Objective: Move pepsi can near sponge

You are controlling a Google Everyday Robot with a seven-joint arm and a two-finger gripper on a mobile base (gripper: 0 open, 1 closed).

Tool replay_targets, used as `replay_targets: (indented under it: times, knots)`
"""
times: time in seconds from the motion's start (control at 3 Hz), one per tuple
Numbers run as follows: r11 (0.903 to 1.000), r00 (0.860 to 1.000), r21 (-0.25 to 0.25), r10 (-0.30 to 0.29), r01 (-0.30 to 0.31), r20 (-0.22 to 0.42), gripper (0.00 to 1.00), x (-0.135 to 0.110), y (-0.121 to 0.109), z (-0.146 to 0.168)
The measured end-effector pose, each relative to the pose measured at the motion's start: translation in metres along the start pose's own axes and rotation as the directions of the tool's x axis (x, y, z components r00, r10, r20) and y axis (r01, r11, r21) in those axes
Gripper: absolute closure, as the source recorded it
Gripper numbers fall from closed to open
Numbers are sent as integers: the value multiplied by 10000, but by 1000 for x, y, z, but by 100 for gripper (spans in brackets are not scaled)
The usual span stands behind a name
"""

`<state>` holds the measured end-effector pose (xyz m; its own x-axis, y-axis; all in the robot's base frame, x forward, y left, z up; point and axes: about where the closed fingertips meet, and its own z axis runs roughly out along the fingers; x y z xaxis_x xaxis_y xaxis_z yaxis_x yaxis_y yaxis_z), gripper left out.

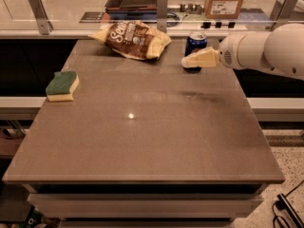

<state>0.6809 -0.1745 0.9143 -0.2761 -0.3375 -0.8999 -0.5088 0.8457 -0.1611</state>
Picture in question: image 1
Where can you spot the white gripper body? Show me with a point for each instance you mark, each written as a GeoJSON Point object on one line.
{"type": "Point", "coordinates": [230, 51]}

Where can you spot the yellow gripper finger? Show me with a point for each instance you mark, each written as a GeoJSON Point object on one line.
{"type": "Point", "coordinates": [204, 58]}

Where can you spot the blue pepsi can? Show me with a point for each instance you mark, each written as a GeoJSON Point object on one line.
{"type": "Point", "coordinates": [195, 41]}

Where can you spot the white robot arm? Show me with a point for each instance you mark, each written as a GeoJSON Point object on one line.
{"type": "Point", "coordinates": [279, 52]}

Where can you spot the green and yellow sponge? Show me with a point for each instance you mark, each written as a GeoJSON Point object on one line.
{"type": "Point", "coordinates": [62, 86]}

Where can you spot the cardboard box with label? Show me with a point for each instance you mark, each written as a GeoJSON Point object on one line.
{"type": "Point", "coordinates": [222, 9]}

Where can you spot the brown chip bag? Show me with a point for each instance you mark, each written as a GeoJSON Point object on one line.
{"type": "Point", "coordinates": [133, 39]}

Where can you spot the black power strip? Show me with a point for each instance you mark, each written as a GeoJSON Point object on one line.
{"type": "Point", "coordinates": [282, 204]}

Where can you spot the middle metal bracket post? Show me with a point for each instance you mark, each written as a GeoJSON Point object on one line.
{"type": "Point", "coordinates": [162, 15]}

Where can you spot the metal bracket post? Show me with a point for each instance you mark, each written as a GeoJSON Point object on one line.
{"type": "Point", "coordinates": [162, 15]}
{"type": "Point", "coordinates": [281, 13]}
{"type": "Point", "coordinates": [40, 15]}

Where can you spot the right metal bracket post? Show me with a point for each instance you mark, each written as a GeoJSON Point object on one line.
{"type": "Point", "coordinates": [281, 13]}

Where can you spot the left metal bracket post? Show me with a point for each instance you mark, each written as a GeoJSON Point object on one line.
{"type": "Point", "coordinates": [40, 15]}

